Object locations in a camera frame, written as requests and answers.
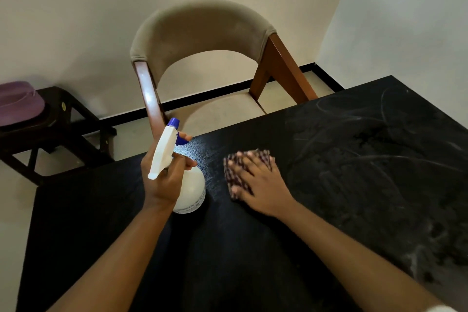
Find person's left hand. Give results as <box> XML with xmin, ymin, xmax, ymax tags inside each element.
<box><xmin>141</xmin><ymin>132</ymin><xmax>198</xmax><ymax>212</ymax></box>

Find person's right hand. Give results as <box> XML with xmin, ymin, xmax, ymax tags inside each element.
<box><xmin>227</xmin><ymin>150</ymin><xmax>296</xmax><ymax>219</ymax></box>

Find checkered cleaning cloth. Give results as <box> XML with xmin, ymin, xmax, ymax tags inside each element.
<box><xmin>223</xmin><ymin>148</ymin><xmax>276</xmax><ymax>201</ymax></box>

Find white spray bottle blue nozzle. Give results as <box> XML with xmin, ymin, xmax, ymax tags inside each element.
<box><xmin>147</xmin><ymin>117</ymin><xmax>206</xmax><ymax>215</ymax></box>

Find person's right forearm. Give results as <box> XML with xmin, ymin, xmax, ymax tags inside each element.
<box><xmin>277</xmin><ymin>201</ymin><xmax>446</xmax><ymax>312</ymax></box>

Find person's left forearm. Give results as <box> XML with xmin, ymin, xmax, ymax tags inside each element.
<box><xmin>47</xmin><ymin>203</ymin><xmax>177</xmax><ymax>312</ymax></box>

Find dark wooden stool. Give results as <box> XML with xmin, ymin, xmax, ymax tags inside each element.
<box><xmin>0</xmin><ymin>86</ymin><xmax>117</xmax><ymax>187</ymax></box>

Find beige upholstered wooden chair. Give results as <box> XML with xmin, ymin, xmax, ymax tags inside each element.
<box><xmin>129</xmin><ymin>0</ymin><xmax>319</xmax><ymax>141</ymax></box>

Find purple cushion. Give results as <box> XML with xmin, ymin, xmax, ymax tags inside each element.
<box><xmin>0</xmin><ymin>81</ymin><xmax>46</xmax><ymax>128</ymax></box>

